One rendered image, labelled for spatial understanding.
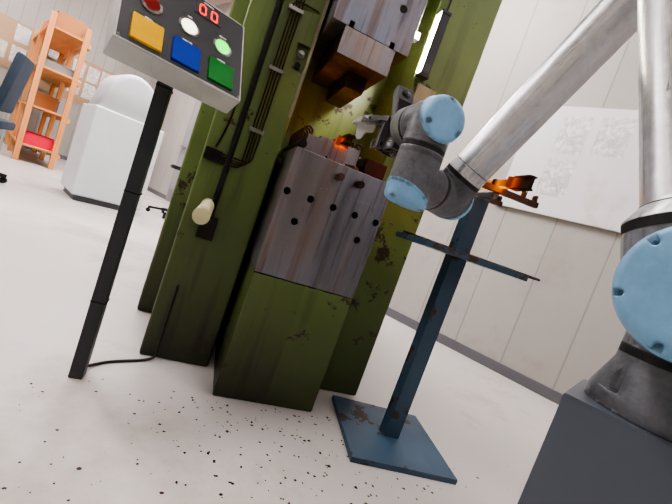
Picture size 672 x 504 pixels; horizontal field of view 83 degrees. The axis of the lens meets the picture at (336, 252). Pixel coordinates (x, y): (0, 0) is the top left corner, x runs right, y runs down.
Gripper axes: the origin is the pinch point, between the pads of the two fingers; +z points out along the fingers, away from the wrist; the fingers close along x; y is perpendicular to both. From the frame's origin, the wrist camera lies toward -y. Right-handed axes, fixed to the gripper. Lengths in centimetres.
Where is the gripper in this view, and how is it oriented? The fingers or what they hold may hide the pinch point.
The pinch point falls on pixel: (377, 130)
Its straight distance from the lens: 111.9
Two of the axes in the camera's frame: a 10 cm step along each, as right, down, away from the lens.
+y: -3.3, 9.4, 0.8
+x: 9.0, 2.9, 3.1
